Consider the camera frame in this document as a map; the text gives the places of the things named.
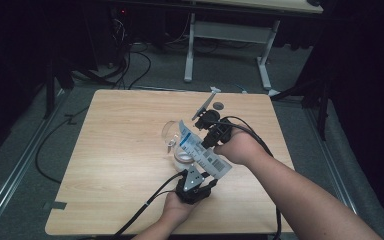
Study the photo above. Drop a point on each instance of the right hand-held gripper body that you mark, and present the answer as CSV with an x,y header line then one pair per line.
x,y
220,130

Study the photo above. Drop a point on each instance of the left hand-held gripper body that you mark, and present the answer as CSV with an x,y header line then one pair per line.
x,y
191,190

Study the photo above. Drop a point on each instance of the white and blue pouch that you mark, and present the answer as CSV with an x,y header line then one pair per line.
x,y
206,158

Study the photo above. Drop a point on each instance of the clear glass jar with lid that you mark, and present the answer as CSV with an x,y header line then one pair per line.
x,y
181,160

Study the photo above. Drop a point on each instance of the person's left hand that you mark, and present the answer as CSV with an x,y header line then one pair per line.
x,y
176,210

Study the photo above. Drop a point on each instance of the person's right hand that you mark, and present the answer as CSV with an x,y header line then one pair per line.
x,y
243,150

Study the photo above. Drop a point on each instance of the dark round table grommet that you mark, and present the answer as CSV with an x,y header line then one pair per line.
x,y
218,106

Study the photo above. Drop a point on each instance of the small white plug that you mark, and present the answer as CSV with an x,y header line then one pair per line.
x,y
215,89

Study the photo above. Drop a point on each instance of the black metal stand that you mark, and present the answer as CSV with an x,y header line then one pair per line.
x,y
323,110
49,93

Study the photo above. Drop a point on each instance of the grey tape strip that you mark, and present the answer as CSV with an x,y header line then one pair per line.
x,y
56,205

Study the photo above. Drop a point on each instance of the white metal frame desk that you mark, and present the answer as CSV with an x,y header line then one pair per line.
x,y
230,31

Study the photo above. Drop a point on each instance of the metal floor rail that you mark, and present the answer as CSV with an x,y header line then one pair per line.
x,y
323,143
20,166

